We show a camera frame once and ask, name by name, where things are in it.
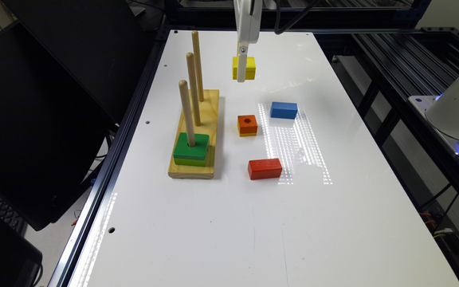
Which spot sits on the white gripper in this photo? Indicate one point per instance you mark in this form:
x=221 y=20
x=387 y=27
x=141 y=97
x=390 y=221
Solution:
x=248 y=22

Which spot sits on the yellow block with hole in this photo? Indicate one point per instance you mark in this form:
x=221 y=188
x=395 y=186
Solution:
x=250 y=70

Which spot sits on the blue rectangular block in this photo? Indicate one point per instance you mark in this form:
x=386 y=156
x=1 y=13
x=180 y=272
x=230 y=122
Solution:
x=284 y=110

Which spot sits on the orange block with hole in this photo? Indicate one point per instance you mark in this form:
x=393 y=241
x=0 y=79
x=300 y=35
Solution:
x=247 y=124

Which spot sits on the yellow block under orange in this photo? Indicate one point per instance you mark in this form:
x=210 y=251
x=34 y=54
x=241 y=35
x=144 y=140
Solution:
x=247 y=134

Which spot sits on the dark green block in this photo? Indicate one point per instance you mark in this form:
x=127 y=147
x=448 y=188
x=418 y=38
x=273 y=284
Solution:
x=184 y=151

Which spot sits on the red rectangular block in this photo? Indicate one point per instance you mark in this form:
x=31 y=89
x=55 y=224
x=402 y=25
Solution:
x=264 y=168

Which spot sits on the light green block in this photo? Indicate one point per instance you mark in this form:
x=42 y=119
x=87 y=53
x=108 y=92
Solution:
x=196 y=161

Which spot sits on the rear wooden peg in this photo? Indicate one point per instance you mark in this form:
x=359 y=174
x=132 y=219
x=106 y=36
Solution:
x=198 y=64

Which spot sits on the wooden peg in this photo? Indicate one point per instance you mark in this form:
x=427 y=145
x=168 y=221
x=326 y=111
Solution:
x=185 y=98
x=193 y=88
x=198 y=64

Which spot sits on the middle wooden peg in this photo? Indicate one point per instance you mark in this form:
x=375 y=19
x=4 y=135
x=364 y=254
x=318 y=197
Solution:
x=193 y=88

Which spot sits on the wooden peg base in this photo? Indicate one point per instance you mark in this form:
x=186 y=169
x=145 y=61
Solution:
x=209 y=124

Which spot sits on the front wooden peg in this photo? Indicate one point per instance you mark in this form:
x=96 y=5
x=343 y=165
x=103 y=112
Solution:
x=185 y=98

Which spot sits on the black rear panel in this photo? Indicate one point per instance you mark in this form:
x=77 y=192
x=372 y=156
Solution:
x=99 y=42

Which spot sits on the large black monitor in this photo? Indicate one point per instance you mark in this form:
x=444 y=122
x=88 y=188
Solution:
x=50 y=130

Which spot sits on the black aluminium table frame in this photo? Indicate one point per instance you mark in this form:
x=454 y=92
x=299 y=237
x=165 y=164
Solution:
x=397 y=55

